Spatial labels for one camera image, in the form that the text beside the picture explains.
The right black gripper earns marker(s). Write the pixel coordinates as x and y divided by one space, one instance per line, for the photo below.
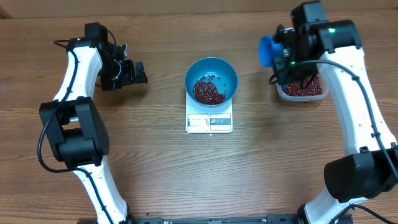
280 66

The red beans in bowl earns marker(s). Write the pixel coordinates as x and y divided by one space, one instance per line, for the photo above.
209 90

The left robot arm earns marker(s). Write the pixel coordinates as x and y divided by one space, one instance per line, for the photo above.
73 126

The teal metal bowl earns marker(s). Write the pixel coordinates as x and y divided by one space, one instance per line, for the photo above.
216 66

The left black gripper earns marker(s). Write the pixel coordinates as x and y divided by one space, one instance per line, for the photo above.
130 76

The blue plastic measuring scoop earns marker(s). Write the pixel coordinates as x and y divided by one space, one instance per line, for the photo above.
267 51

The white digital kitchen scale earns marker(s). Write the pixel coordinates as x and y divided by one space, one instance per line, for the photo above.
201 119

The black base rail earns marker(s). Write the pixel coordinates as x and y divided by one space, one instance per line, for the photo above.
270 219

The clear plastic container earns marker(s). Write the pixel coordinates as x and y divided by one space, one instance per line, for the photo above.
301 99

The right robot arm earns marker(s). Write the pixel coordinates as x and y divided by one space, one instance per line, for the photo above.
316 46

